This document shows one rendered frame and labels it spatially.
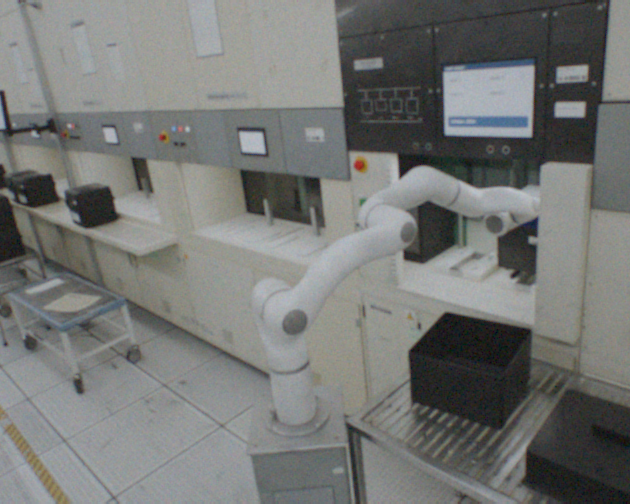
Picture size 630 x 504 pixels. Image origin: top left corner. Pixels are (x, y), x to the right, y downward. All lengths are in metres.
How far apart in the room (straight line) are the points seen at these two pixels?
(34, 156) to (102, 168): 1.50
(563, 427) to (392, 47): 1.23
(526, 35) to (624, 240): 0.61
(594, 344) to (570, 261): 0.29
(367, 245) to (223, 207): 1.98
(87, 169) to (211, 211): 1.52
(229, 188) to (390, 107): 1.67
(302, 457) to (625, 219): 1.08
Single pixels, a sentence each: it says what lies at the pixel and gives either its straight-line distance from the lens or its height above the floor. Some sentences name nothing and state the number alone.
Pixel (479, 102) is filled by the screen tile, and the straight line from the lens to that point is 1.68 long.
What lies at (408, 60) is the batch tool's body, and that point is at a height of 1.71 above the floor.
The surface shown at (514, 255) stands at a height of 1.00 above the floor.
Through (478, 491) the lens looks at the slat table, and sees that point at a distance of 1.39.
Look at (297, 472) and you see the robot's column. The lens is 1.58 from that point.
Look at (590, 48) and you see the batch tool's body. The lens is 1.55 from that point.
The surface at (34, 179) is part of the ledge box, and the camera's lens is 5.04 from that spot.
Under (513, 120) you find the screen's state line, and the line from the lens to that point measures 1.64.
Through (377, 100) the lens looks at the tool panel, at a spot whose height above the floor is 1.58.
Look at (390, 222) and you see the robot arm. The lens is 1.40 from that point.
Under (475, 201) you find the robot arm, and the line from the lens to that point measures 1.63.
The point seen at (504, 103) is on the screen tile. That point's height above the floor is 1.57.
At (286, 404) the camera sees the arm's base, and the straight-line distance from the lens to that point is 1.53.
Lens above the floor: 1.76
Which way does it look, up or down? 21 degrees down
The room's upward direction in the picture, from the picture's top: 7 degrees counter-clockwise
